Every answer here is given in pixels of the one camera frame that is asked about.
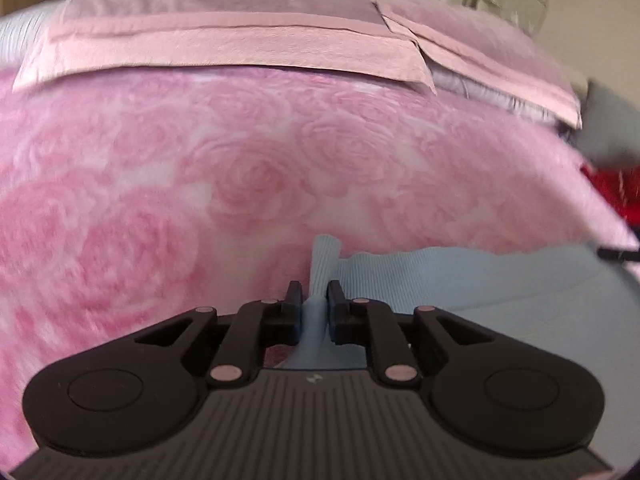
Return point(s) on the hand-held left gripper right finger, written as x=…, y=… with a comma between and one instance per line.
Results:
x=332, y=310

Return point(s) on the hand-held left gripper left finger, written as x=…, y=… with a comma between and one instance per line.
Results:
x=296, y=310

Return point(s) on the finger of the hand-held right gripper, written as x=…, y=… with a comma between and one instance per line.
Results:
x=620, y=253

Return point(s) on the light blue knit garment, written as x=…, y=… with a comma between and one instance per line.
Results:
x=500, y=280

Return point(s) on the red cloth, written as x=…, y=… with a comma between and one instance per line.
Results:
x=615, y=190

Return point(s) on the grey cloth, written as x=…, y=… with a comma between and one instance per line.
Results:
x=610, y=120

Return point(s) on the pink rose blanket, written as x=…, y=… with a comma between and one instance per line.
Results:
x=200, y=185

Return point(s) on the pink pillow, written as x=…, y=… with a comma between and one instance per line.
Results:
x=200, y=40
x=475, y=35

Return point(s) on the oval mirror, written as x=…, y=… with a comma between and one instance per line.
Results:
x=530, y=0

